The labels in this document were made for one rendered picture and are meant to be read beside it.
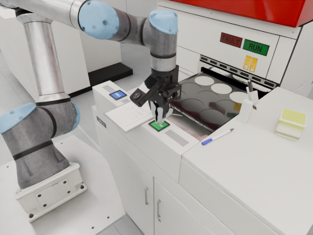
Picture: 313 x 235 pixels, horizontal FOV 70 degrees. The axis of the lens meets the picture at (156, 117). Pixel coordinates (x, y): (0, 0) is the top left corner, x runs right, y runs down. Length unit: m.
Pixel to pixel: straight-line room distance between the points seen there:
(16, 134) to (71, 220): 0.30
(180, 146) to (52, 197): 0.41
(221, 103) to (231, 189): 0.51
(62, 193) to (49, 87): 0.35
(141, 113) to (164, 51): 0.30
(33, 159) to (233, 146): 0.60
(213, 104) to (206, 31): 0.43
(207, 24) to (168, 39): 0.67
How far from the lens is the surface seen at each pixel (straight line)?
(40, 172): 0.73
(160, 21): 0.61
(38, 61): 0.86
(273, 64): 1.13
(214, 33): 1.25
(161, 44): 0.62
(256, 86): 1.18
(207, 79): 1.23
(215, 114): 0.98
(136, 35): 0.64
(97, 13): 0.53
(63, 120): 0.84
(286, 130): 0.83
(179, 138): 0.76
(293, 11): 1.01
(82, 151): 0.94
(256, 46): 1.14
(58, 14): 0.63
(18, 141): 0.76
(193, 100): 1.05
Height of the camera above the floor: 1.47
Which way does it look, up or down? 38 degrees down
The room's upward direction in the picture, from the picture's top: straight up
